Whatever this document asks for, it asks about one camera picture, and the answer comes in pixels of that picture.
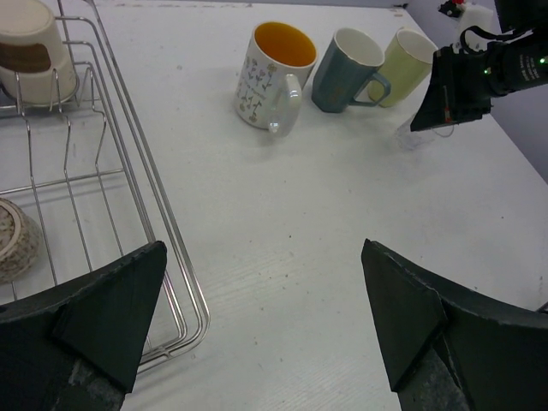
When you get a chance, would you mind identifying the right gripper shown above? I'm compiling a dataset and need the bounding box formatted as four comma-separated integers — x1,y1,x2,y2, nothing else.
410,26,503,132

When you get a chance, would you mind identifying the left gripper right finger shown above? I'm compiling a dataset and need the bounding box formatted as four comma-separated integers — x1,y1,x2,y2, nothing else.
361,240,547,410

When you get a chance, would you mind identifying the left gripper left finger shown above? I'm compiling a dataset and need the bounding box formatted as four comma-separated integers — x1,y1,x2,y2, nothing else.
1,241,167,410

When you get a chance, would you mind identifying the clear glass cup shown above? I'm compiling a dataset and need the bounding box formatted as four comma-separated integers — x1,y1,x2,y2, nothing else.
395,119,435,151

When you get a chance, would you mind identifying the light green ceramic mug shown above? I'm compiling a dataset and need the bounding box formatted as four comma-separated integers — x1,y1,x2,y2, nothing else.
378,27,438,108

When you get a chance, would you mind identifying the grey blue ceramic mug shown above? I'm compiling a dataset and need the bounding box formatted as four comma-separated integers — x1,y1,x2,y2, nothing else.
312,27,391,113

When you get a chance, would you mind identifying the tan ceramic cup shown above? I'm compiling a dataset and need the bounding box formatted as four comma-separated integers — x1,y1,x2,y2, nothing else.
1,198,43,284

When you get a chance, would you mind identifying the white pearly round cup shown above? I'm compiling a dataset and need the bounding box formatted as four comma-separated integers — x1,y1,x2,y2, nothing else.
234,21,318,137

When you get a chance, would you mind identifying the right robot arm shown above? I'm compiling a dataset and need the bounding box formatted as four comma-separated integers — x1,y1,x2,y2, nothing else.
409,1,547,132

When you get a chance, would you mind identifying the beige cup with brown band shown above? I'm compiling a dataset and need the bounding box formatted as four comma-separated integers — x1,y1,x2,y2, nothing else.
1,1,78,106

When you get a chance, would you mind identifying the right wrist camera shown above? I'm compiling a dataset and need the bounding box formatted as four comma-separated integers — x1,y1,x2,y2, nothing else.
438,1,494,39

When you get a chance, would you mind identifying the wire dish rack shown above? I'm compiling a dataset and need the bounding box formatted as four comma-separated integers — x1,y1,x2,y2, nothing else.
1,1,211,372

